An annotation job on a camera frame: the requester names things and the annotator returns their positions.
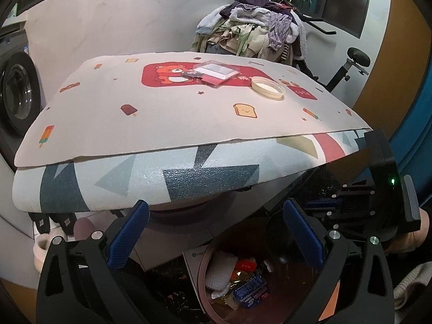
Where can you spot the pink fluffy slipper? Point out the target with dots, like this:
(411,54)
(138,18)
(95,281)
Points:
(40,248)

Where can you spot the black exercise bike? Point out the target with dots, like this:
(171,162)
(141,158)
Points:
(314,44)

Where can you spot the patterned play mat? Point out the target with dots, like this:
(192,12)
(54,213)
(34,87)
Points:
(113,105)

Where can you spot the brown round trash bin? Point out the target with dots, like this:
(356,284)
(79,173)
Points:
(288,277)

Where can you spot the white paper under bin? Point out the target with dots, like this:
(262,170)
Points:
(192,259)

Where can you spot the dark front-load washing machine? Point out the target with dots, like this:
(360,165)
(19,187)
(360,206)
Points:
(20,93)

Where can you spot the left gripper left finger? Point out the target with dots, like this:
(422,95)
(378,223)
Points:
(77,283)

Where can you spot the grey knit sleeve forearm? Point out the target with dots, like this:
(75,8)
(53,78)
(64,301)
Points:
(419,276)

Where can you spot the blue white carton box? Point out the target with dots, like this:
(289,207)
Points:
(252,292)

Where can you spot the right hand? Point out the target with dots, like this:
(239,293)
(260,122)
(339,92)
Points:
(412,240)

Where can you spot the clear red plastic package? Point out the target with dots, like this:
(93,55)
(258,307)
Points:
(211,73)

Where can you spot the red cardboard box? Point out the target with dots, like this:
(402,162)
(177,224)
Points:
(246,265)

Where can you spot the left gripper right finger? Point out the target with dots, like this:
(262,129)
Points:
(353,285)

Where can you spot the pile of clothes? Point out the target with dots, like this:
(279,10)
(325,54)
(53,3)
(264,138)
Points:
(261,29)

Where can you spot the white foam net bag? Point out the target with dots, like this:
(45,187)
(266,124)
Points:
(218,275)

